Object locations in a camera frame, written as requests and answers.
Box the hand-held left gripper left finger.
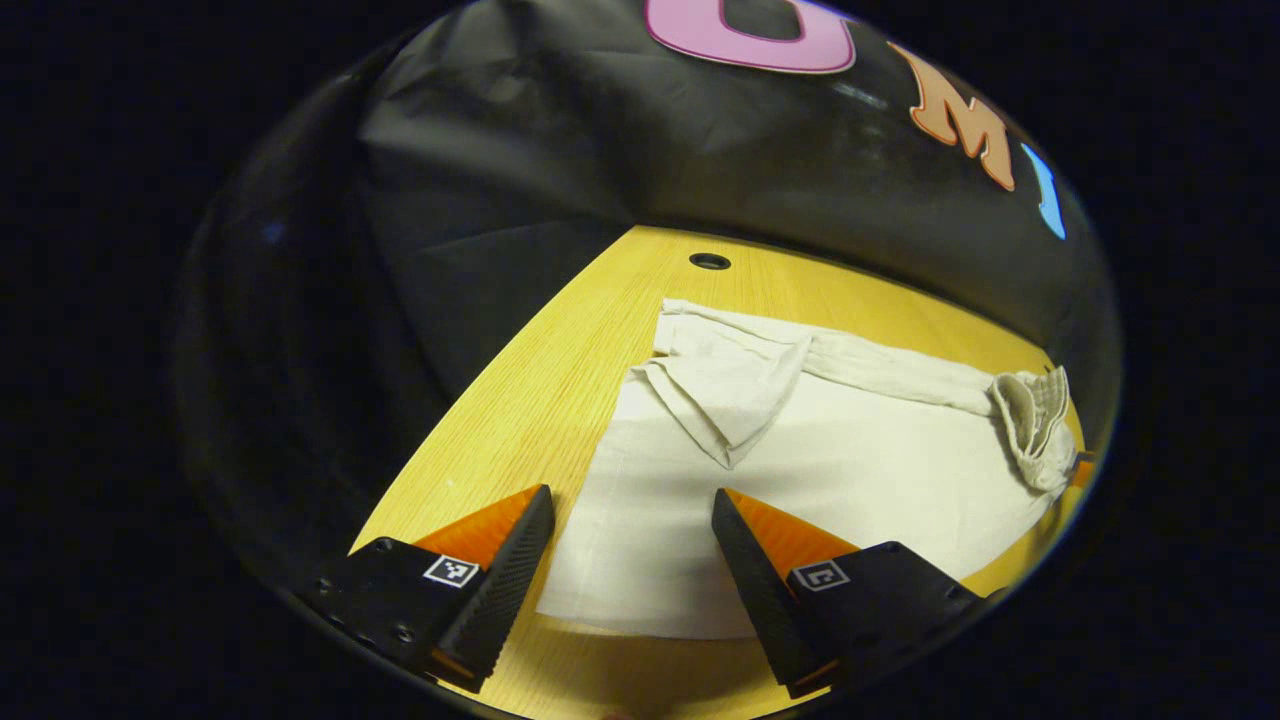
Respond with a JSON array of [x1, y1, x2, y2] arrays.
[[303, 484, 557, 694]]

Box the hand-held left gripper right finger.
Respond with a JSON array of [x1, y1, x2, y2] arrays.
[[710, 488, 988, 700]]

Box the white jeans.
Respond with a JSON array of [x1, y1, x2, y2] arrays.
[[536, 297, 1088, 642]]

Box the black backdrop cloth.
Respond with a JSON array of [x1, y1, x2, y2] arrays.
[[178, 0, 1123, 571]]

